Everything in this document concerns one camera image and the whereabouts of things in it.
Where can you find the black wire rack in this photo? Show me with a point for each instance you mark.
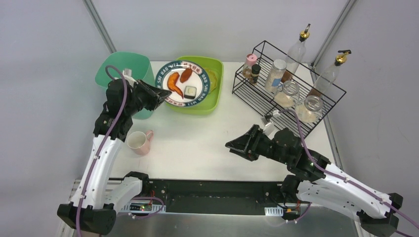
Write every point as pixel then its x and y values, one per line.
pixel 262 101

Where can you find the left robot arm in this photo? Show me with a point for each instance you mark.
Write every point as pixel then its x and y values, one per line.
pixel 91 209

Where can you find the brown chicken wing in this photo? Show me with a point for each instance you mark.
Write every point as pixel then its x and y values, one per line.
pixel 186 74

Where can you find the orange shrimp piece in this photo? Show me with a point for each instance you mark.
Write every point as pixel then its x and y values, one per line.
pixel 172 80

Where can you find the small black cap spice bottle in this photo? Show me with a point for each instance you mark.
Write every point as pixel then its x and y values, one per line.
pixel 255 71

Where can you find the white plate teal rim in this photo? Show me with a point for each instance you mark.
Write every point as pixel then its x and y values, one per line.
pixel 198 79

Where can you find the tall oil bottle gold pump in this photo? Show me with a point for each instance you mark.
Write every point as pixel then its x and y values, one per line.
pixel 295 54

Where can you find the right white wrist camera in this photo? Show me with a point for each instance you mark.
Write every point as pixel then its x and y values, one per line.
pixel 268 124

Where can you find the green dotted plate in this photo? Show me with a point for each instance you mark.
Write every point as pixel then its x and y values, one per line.
pixel 213 79

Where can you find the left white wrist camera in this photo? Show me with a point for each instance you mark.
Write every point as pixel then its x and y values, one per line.
pixel 127 74

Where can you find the pink white mug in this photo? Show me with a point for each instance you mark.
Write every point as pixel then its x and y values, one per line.
pixel 140 142

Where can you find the oil bottle gold spout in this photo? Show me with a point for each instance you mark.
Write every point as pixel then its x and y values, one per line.
pixel 329 75

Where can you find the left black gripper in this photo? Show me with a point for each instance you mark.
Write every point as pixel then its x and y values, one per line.
pixel 142 95

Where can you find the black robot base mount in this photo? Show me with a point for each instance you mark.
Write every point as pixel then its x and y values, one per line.
pixel 223 197

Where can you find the sushi rice roll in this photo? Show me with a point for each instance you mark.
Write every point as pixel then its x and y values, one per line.
pixel 190 92

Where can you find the teal plastic bin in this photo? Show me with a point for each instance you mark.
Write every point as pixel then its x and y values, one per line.
pixel 139 64

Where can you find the glass jar beige contents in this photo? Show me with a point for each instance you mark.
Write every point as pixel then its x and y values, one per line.
pixel 287 94

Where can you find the lime green plastic basin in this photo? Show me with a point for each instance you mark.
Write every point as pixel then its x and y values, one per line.
pixel 215 69

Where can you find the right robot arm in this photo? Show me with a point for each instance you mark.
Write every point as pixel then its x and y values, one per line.
pixel 313 178

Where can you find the white grain shaker jar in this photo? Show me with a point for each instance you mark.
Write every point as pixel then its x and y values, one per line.
pixel 275 75

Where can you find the pink lid spice jar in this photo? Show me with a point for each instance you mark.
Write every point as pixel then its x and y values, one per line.
pixel 249 62

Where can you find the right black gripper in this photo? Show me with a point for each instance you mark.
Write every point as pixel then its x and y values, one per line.
pixel 252 141

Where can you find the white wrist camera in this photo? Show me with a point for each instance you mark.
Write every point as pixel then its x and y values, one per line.
pixel 127 74
pixel 268 124

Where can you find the large glass jar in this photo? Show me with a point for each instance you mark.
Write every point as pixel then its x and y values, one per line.
pixel 309 110

